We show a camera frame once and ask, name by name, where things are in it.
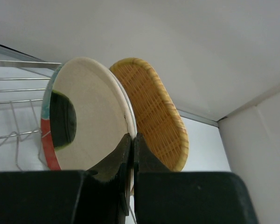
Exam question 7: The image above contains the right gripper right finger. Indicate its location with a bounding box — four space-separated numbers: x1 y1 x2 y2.
133 133 170 173

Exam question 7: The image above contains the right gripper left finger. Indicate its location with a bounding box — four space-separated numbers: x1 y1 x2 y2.
87 133 131 216

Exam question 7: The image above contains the orange woven square plate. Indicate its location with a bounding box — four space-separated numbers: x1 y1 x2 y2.
110 58 189 171

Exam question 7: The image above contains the cream bowl with black marks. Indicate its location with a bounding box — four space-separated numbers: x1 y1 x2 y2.
49 57 137 170

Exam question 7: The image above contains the red and teal plate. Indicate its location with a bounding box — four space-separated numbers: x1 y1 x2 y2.
41 65 63 170

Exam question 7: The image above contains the silver wire dish rack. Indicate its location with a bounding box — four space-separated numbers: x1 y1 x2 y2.
0 60 59 172

